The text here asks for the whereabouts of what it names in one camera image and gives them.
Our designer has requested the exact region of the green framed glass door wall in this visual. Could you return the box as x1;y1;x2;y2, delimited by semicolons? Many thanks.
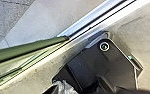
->
0;35;71;88

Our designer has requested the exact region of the silver door threshold rail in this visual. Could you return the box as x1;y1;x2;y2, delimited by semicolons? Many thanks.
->
57;0;150;39

